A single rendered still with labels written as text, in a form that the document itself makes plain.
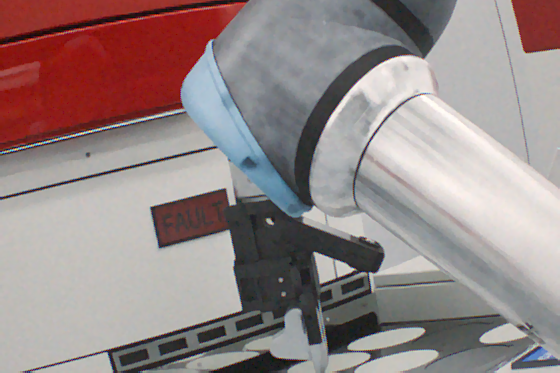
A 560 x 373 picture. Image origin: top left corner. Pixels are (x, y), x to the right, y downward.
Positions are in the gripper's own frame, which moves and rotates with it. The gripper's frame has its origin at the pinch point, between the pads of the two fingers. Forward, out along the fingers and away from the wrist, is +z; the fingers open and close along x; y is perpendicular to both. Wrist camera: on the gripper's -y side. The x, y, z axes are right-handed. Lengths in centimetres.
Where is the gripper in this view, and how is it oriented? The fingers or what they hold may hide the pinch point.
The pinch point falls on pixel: (324, 366)
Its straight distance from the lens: 133.6
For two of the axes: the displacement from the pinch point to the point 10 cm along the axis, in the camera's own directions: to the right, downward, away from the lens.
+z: 1.9, 9.8, 0.5
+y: -9.8, 1.8, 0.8
